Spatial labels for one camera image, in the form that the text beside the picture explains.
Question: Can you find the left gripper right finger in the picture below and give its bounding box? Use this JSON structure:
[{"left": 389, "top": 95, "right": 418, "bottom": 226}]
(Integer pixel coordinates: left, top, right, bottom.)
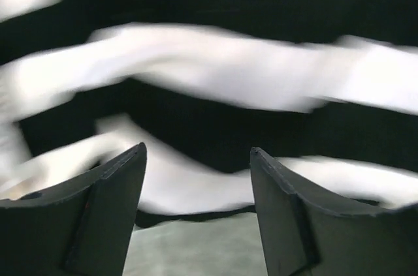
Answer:
[{"left": 250, "top": 147, "right": 417, "bottom": 276}]

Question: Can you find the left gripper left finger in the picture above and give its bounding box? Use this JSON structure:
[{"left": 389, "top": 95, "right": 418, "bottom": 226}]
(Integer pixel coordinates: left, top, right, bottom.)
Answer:
[{"left": 1, "top": 144, "right": 147, "bottom": 276}]

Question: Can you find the black white striped pillowcase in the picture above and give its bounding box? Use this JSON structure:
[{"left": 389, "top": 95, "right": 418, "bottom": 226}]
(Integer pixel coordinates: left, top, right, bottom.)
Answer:
[{"left": 1, "top": 0, "right": 417, "bottom": 226}]

